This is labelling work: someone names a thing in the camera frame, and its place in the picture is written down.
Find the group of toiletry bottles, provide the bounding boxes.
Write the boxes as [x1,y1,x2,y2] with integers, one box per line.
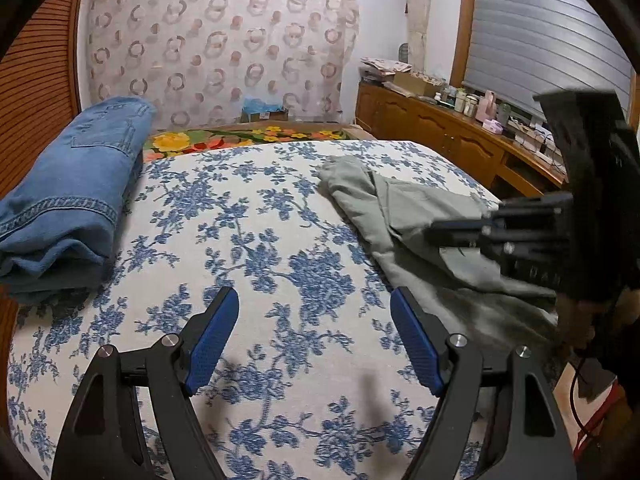
[432,85,481,116]

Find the cardboard box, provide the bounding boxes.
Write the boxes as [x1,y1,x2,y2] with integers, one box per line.
[392,71,441,98]

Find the beige side curtain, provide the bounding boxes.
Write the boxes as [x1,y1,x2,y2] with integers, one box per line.
[400,0,433,76]

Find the colourful flower blanket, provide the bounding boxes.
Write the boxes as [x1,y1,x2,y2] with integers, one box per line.
[142,124,376,163]

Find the grey pants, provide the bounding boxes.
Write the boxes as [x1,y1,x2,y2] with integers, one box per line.
[317,155,561,351]

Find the grey window blind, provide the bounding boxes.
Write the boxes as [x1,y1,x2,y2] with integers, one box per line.
[462,0,636,116]

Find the pink bottle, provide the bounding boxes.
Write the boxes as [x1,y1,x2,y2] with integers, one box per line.
[475,90,498,123]

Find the blue cloth in box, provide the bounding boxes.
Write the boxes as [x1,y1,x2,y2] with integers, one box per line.
[241,97,290,123]

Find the person's right hand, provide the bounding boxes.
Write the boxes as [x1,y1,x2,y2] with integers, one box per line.
[556,294,598,351]

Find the blue floral white bedspread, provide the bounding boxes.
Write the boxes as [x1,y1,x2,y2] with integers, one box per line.
[7,139,556,480]

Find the white power strips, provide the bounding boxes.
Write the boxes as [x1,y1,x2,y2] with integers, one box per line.
[505,120,556,156]

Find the wooden sideboard cabinet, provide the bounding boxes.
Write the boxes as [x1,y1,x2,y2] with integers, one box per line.
[355,82,568,201]

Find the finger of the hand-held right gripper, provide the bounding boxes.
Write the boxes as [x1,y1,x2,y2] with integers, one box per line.
[439,232,507,262]
[430,216,501,235]

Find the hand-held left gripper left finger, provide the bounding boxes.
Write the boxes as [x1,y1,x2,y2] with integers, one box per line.
[51,286,240,480]

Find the stack of folded cloths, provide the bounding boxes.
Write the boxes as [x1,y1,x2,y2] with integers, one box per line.
[360,57,413,83]

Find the wooden slatted door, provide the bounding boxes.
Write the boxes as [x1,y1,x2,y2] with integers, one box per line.
[0,0,88,201]

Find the folded blue jeans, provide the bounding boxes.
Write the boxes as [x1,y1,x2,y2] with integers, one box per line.
[0,96,157,306]

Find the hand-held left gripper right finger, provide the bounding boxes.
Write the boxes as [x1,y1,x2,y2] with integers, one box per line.
[390,287,578,480]

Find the person's right forearm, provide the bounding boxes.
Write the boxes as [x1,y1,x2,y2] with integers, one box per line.
[575,290,640,401]

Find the ring patterned sheer curtain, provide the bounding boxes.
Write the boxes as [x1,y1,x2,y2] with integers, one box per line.
[82,0,361,131]

